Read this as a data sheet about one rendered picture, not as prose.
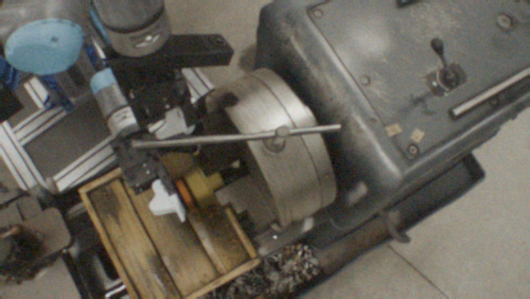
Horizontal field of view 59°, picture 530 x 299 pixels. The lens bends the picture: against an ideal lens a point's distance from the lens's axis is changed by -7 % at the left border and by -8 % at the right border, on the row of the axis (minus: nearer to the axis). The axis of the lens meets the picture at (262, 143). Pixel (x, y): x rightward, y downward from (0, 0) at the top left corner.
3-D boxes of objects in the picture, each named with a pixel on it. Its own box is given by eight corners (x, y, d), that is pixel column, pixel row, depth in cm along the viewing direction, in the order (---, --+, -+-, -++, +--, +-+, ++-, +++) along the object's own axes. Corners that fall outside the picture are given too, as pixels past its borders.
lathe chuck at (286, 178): (235, 97, 121) (253, 53, 90) (299, 213, 118) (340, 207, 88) (202, 114, 119) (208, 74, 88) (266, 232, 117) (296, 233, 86)
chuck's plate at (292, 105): (248, 91, 121) (270, 44, 91) (311, 205, 119) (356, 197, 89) (236, 97, 121) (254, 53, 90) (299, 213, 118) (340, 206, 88)
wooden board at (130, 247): (188, 137, 126) (187, 131, 122) (260, 263, 117) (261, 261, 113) (81, 192, 120) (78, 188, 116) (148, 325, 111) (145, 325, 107)
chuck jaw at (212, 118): (245, 140, 103) (229, 93, 95) (256, 152, 99) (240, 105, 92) (197, 165, 101) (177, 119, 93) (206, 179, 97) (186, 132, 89)
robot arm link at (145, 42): (150, -19, 58) (177, 18, 54) (159, 9, 62) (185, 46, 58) (94, 8, 57) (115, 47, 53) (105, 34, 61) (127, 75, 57)
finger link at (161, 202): (162, 231, 97) (141, 191, 99) (188, 218, 98) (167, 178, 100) (159, 229, 94) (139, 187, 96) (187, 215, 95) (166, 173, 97)
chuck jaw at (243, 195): (262, 165, 100) (294, 216, 96) (262, 173, 104) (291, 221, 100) (213, 191, 97) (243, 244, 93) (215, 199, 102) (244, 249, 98)
